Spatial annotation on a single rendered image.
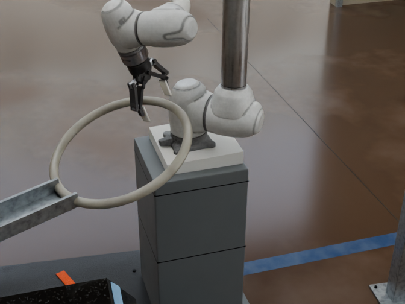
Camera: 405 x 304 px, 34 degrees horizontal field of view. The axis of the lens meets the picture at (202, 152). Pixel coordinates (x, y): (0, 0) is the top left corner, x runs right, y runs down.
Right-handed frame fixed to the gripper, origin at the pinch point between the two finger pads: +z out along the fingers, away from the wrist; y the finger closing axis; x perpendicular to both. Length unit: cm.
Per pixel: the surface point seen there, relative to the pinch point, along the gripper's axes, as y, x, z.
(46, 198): 46.9, -11.5, -0.5
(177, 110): 1.3, 10.1, -1.2
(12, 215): 58, -13, -5
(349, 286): -38, 34, 150
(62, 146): 26.9, -21.8, -0.7
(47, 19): -236, -380, 184
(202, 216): -3, -6, 68
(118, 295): 56, 12, 28
